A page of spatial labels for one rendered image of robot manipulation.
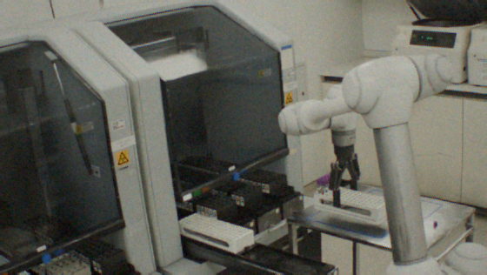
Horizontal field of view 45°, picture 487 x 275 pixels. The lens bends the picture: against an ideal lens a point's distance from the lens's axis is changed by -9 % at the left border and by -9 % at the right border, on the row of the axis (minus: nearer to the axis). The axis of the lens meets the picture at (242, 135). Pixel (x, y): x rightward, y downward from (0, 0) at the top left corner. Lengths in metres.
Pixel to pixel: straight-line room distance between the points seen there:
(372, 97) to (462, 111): 2.61
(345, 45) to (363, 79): 3.39
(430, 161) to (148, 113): 2.63
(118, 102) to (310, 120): 0.62
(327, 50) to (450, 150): 1.23
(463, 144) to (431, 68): 2.57
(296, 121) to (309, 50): 2.51
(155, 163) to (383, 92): 0.92
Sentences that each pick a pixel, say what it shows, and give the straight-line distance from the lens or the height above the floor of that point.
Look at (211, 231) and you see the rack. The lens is 2.29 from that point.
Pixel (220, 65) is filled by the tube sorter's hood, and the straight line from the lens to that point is 2.36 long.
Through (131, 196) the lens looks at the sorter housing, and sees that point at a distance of 2.17.
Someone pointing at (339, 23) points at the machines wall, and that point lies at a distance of 4.92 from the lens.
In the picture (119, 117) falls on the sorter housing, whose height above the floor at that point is 1.33.
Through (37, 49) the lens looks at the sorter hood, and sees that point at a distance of 2.25.
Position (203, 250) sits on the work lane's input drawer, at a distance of 2.31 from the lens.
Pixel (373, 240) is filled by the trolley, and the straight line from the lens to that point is 2.23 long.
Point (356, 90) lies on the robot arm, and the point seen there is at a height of 1.45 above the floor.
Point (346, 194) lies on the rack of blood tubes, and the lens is 2.36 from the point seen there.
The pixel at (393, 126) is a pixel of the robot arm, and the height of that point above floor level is 1.35.
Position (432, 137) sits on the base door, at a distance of 4.34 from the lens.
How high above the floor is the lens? 1.81
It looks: 16 degrees down
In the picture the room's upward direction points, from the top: 5 degrees counter-clockwise
